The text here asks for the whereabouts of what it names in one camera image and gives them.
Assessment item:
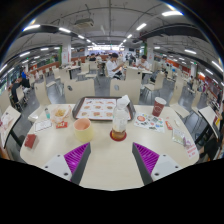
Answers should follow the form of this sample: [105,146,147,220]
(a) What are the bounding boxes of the clear tea bottle white cap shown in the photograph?
[110,105,130,141]

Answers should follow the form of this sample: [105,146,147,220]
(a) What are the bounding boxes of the crumpled white napkin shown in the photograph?
[114,94,131,110]

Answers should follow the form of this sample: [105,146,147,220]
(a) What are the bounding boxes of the person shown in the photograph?
[9,75,24,104]
[20,67,31,88]
[135,54,151,72]
[105,52,125,80]

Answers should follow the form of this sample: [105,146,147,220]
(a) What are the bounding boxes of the dark brown serving tray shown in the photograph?
[72,96,137,122]

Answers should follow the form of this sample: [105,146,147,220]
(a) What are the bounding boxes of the white receipt paper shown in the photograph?
[34,119,53,133]

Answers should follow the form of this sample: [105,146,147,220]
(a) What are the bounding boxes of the clear plastic wrapper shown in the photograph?
[171,128,186,147]

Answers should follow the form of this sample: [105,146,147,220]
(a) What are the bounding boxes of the colourful sticker sheet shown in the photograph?
[133,112,166,134]

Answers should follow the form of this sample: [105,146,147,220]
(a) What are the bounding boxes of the beige neighbouring dining table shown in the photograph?
[0,105,22,149]
[198,105,222,141]

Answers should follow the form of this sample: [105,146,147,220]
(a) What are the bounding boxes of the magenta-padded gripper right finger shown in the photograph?
[131,142,184,185]

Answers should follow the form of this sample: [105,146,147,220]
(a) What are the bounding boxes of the beige wooden chair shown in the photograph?
[27,81,52,124]
[169,85,191,119]

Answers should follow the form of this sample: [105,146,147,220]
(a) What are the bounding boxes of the ceiling air conditioner unit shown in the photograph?
[73,18,95,28]

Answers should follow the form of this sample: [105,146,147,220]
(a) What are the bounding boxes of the red paper cup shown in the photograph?
[152,96,167,118]

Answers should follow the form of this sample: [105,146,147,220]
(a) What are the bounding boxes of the printed paper tray liner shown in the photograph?
[76,97,133,120]

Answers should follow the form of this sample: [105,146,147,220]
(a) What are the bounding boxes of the orange white food wrapper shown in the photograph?
[49,104,73,124]

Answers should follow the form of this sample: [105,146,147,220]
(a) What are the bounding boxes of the white pink printed leaflet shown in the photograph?
[182,138,200,159]

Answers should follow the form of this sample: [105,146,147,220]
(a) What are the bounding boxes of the ceiling strip lights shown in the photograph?
[0,9,224,86]

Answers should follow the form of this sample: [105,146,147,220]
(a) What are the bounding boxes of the yellow mug pink inside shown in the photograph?
[73,117,94,144]

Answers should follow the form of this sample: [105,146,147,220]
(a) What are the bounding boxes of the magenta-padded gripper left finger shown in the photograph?
[40,142,92,185]

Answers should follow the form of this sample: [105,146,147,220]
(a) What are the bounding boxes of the small red white packet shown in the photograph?
[164,120,174,131]

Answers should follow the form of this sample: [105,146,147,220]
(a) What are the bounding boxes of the red flat box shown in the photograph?
[23,133,38,150]

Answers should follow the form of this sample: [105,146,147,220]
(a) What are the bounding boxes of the small red sauce packet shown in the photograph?
[55,121,69,130]

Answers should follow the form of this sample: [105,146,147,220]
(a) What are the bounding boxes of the flat round red coaster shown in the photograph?
[109,129,128,142]

